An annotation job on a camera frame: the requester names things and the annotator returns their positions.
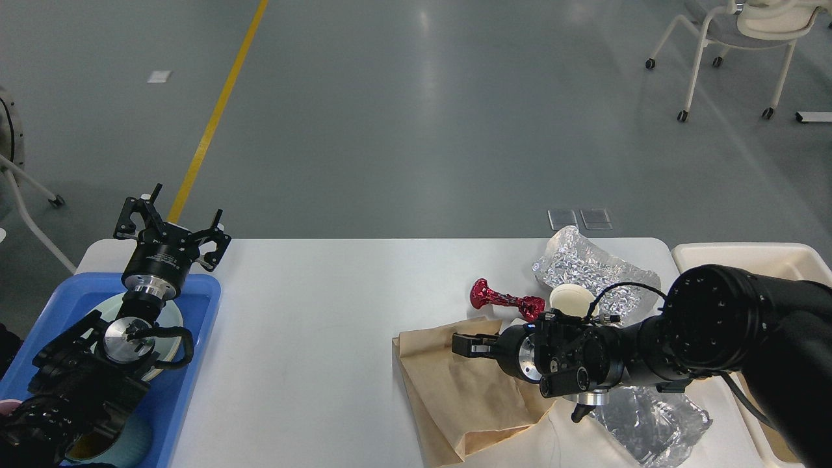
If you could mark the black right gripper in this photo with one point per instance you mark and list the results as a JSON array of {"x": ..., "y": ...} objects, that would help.
[{"x": 514, "y": 350}]

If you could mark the grey floor plate right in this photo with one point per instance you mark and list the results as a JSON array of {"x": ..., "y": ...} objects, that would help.
[{"x": 596, "y": 219}]

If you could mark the cream plastic bin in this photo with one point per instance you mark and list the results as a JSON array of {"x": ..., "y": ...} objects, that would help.
[{"x": 790, "y": 261}]

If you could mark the teal mug yellow inside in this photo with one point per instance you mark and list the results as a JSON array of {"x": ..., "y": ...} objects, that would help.
[{"x": 126, "y": 449}]

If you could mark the brown paper bag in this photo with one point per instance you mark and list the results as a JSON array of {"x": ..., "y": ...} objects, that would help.
[{"x": 462, "y": 406}]

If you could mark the green plate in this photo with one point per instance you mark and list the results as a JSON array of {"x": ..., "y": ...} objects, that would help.
[{"x": 170, "y": 318}]

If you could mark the grey floor plate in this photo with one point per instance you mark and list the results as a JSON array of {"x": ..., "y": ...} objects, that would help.
[
  {"x": 596, "y": 219},
  {"x": 561, "y": 218}
]

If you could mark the pink mug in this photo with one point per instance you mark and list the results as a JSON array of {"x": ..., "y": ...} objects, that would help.
[{"x": 7, "y": 406}]

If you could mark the white chair left edge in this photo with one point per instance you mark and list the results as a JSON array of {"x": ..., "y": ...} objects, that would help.
[{"x": 13, "y": 159}]

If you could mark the white floor tag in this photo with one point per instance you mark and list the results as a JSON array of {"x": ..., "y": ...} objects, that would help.
[{"x": 159, "y": 76}]

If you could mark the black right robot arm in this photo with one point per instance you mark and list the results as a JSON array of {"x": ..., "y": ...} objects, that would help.
[{"x": 715, "y": 320}]

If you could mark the aluminium foil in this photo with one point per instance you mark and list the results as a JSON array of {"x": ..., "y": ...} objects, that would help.
[{"x": 570, "y": 258}]

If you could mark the white rolling chair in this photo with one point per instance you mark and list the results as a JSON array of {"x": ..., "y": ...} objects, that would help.
[{"x": 742, "y": 25}]

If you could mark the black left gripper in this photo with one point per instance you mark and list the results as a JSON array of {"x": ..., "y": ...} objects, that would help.
[{"x": 164, "y": 255}]

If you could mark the red foil candy wrapper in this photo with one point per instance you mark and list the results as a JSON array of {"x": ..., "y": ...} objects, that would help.
[{"x": 528, "y": 307}]

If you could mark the grey floor plate left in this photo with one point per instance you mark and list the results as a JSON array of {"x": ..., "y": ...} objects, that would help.
[{"x": 561, "y": 218}]

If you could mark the aluminium foil tray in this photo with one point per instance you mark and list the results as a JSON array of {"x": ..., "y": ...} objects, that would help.
[{"x": 656, "y": 429}]

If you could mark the white paper cup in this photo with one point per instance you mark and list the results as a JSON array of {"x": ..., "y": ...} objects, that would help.
[{"x": 570, "y": 299}]

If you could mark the white bar on floor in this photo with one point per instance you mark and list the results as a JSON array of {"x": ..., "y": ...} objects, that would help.
[{"x": 816, "y": 116}]

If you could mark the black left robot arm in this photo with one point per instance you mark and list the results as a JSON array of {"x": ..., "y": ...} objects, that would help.
[{"x": 107, "y": 371}]

